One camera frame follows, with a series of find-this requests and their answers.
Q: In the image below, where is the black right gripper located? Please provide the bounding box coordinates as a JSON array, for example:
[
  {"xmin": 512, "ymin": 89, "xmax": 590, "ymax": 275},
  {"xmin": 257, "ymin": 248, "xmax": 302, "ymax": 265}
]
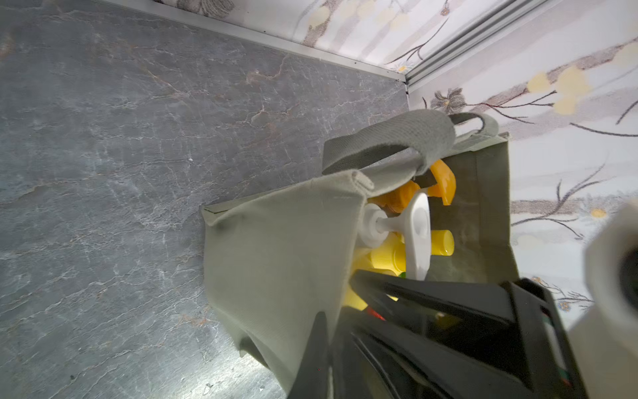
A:
[{"xmin": 342, "ymin": 270, "xmax": 588, "ymax": 398}]

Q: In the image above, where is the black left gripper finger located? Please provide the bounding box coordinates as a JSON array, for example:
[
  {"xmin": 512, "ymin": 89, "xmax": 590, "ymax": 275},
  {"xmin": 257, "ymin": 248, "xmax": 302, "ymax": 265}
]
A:
[{"xmin": 287, "ymin": 312, "xmax": 330, "ymax": 399}]

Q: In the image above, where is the orange bottle yellow cap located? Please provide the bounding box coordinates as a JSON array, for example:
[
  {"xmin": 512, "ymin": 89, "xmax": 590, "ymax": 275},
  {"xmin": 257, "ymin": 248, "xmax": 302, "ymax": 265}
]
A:
[{"xmin": 430, "ymin": 229, "xmax": 455, "ymax": 257}]

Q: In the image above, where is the large yellow pump soap bottle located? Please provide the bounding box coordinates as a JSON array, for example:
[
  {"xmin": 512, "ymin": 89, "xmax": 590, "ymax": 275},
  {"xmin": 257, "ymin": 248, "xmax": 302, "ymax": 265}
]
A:
[{"xmin": 351, "ymin": 192, "xmax": 432, "ymax": 281}]

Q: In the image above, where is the green fabric shopping bag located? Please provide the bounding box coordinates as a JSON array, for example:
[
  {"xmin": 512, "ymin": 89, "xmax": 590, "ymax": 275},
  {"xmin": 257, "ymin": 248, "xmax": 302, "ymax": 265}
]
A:
[{"xmin": 203, "ymin": 109, "xmax": 518, "ymax": 392}]

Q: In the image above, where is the large orange pump soap bottle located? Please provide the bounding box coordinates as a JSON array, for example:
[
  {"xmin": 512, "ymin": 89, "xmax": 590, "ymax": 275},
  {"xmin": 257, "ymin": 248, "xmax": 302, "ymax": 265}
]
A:
[{"xmin": 368, "ymin": 160, "xmax": 457, "ymax": 214}]

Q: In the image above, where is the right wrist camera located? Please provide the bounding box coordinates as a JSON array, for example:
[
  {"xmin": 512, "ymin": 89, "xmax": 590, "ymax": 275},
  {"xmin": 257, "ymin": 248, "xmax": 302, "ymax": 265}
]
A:
[{"xmin": 568, "ymin": 199, "xmax": 637, "ymax": 398}]

